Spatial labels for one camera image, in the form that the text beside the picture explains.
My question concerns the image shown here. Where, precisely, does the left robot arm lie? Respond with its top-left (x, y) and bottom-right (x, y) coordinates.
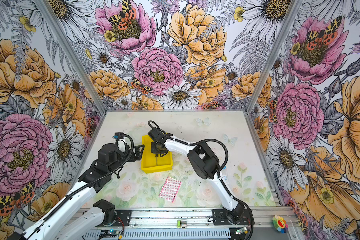
top-left (9, 144), bottom-right (145, 240)

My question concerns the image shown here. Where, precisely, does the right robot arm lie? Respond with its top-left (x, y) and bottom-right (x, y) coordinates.
top-left (148, 128), bottom-right (255, 226)

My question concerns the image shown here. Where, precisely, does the yellow plastic bin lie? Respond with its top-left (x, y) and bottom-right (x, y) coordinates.
top-left (141, 135), bottom-right (174, 174)

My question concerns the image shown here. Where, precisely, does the pink sticker sheet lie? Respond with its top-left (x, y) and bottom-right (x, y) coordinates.
top-left (159, 177), bottom-right (182, 203)

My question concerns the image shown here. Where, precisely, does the left circuit board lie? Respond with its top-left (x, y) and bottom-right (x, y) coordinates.
top-left (99, 229), bottom-right (124, 240)

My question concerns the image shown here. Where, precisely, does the circuit board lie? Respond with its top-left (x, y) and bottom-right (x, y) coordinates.
top-left (235, 227), bottom-right (248, 235)
top-left (99, 229), bottom-right (124, 240)

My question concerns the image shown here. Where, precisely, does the small green display module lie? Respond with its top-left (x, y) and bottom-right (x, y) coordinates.
top-left (177, 220), bottom-right (187, 229)

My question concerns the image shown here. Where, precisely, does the right circuit board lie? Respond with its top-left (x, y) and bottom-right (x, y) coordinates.
top-left (235, 227), bottom-right (248, 235)

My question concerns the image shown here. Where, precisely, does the colourful flower toy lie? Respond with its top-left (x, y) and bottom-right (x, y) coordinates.
top-left (272, 215), bottom-right (288, 234)

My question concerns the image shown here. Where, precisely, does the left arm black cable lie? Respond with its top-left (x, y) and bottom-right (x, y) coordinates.
top-left (41, 134), bottom-right (135, 223)

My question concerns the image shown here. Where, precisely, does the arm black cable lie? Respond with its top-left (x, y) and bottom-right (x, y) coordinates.
top-left (147, 120), bottom-right (254, 240)
top-left (41, 134), bottom-right (135, 223)

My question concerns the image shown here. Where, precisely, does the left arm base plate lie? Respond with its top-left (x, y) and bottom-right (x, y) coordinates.
top-left (110, 209), bottom-right (132, 227)

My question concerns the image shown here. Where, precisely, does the aluminium front rail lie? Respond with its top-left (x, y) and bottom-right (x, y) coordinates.
top-left (56, 206), bottom-right (301, 240)

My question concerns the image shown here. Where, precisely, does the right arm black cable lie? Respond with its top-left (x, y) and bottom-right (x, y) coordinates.
top-left (147, 120), bottom-right (254, 240)

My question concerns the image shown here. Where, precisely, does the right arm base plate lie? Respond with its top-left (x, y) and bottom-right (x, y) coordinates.
top-left (212, 209), bottom-right (253, 226)

